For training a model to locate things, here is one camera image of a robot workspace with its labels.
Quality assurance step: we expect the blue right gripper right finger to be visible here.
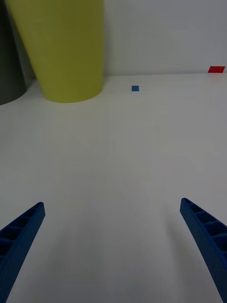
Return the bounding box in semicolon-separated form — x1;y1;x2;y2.
179;197;227;303

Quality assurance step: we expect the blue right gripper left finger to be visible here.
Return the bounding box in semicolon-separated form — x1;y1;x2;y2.
0;201;46;303

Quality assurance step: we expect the grey plastic waste bin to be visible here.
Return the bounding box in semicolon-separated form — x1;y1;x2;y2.
0;0;28;106

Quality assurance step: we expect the yellow-green plastic waste bin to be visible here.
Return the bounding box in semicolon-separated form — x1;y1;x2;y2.
4;0;105;104

